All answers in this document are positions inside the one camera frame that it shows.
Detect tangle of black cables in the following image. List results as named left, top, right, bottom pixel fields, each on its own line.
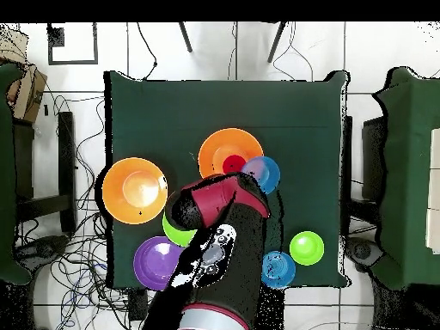
left=16, top=95, right=166, bottom=330

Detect black bench frame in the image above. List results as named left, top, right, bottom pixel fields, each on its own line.
left=13, top=111, right=77, bottom=235

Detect white boxes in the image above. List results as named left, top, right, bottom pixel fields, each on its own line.
left=425, top=127, right=440, bottom=255

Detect purple plastic bowl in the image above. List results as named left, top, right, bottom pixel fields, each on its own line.
left=132, top=235, right=185, bottom=292

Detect large orange plastic bowl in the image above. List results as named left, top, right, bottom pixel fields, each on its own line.
left=101, top=156, right=169, bottom=225
left=198, top=127, right=265, bottom=180

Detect cardboard box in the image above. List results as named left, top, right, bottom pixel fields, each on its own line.
left=0, top=27, right=48, bottom=124

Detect green cloth side table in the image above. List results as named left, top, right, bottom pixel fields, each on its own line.
left=372, top=66, right=440, bottom=291
left=0, top=62, right=33, bottom=286

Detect dark green tablecloth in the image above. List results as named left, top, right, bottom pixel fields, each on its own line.
left=103, top=70, right=350, bottom=289

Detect medium green plastic bowl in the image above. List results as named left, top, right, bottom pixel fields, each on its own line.
left=162, top=212, right=198, bottom=248

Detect black floor frame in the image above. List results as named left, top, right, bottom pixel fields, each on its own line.
left=46, top=22, right=99, bottom=65

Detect black power strip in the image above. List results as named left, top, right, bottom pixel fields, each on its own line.
left=127, top=288, right=150, bottom=321

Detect black floor cable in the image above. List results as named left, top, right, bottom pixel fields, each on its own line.
left=137, top=22, right=158, bottom=81

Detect thin grey floor cable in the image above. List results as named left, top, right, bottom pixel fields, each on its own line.
left=272, top=21, right=315, bottom=82

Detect black tripod leg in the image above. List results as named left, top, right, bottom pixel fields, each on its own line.
left=266, top=21, right=287, bottom=64
left=178, top=21, right=193, bottom=53

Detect red plastic cup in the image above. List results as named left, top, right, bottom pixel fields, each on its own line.
left=222, top=154, right=248, bottom=174

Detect small blue plastic bowl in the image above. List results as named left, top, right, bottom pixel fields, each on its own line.
left=260, top=250, right=296, bottom=289
left=240, top=156, right=282, bottom=196

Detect small green plastic bowl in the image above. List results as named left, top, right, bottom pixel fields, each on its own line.
left=289, top=230, right=325, bottom=266

